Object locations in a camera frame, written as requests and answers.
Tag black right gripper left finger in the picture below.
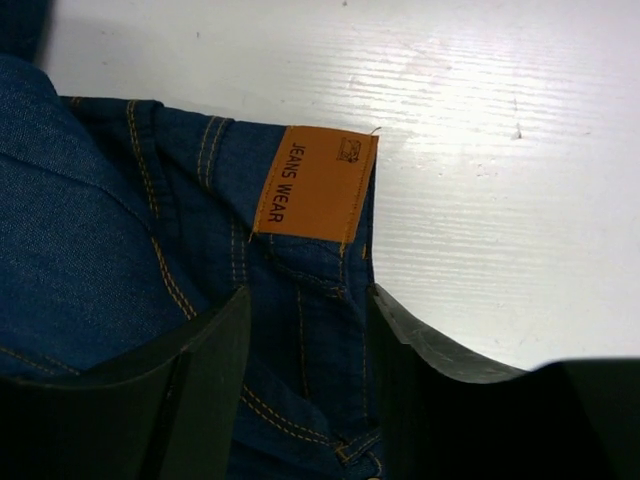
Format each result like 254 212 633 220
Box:
1 288 251 479

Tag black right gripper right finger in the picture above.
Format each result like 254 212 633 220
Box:
367 285 639 479

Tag dark blue denim trousers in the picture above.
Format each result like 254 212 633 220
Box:
1 1 386 479

